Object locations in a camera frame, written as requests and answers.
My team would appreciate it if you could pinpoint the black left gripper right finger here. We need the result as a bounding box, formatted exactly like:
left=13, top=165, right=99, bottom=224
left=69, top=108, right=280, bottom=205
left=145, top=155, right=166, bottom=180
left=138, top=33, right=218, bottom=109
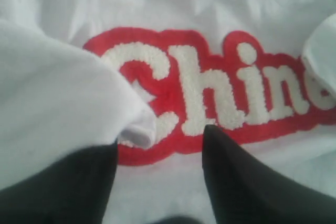
left=202, top=125, right=335, bottom=223

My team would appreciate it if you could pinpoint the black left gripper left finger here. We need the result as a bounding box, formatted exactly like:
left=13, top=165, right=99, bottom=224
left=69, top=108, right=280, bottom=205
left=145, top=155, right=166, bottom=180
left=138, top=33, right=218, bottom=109
left=1, top=143, right=118, bottom=223

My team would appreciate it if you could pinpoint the white t-shirt red Chinese logo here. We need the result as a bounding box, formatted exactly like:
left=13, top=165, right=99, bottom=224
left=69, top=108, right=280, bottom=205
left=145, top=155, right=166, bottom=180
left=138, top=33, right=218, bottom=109
left=1, top=0, right=335, bottom=223

